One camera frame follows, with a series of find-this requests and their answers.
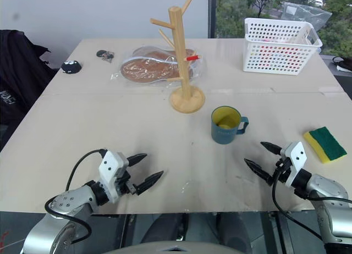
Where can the black round pouch white eyes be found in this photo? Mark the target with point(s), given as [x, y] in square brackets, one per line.
[71, 67]

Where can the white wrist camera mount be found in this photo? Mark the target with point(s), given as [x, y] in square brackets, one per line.
[297, 157]
[110, 168]

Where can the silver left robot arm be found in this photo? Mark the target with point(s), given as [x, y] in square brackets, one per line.
[72, 199]

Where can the wooden mug tree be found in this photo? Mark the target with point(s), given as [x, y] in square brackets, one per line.
[181, 61]

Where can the white perforated plastic basket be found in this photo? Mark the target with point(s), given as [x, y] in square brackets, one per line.
[275, 56]

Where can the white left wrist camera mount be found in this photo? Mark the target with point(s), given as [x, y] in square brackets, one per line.
[110, 168]

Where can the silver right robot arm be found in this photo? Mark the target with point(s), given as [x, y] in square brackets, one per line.
[327, 188]

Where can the clear plastic bag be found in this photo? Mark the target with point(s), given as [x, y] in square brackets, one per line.
[305, 15]

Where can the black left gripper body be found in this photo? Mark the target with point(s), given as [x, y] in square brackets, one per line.
[125, 182]

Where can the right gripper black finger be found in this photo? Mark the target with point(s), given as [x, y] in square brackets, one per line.
[259, 170]
[272, 148]

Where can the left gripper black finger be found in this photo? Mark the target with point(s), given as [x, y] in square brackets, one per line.
[136, 159]
[149, 181]

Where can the grey robot torso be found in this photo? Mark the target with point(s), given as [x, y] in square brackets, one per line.
[176, 249]

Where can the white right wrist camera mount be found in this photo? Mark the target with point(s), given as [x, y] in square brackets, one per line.
[297, 157]

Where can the black window frame post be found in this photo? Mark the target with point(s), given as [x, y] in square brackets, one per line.
[212, 15]

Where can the blue mug yellow inside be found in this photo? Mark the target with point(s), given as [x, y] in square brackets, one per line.
[224, 133]

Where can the brown insole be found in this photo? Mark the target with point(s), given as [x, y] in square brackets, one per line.
[143, 71]
[159, 55]

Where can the black object on side table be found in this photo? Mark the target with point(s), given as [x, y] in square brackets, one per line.
[342, 62]

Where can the black jacket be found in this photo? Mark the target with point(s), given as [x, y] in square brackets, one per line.
[19, 80]

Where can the clear insole packaging bag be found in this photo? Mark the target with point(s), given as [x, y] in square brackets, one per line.
[129, 57]

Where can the yellow green sponge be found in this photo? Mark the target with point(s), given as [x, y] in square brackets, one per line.
[327, 144]

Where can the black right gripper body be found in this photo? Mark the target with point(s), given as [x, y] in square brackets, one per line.
[283, 170]

